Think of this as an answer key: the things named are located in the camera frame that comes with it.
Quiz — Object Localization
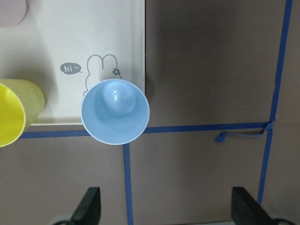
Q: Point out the pink cup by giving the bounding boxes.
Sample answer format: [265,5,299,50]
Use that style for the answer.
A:
[0,0,27,27]

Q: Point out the yellow cup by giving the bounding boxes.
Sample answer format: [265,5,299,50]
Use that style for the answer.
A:
[0,78,45,147]

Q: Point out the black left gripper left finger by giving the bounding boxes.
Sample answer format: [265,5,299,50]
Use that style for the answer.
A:
[70,187,101,225]

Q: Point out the light blue cup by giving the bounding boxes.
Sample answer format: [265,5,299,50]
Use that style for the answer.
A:
[81,79,150,145]

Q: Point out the cream plastic tray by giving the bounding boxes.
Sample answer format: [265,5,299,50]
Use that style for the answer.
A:
[0,0,145,125]

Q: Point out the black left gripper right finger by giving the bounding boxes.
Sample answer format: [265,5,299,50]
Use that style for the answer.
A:
[231,187,274,225]

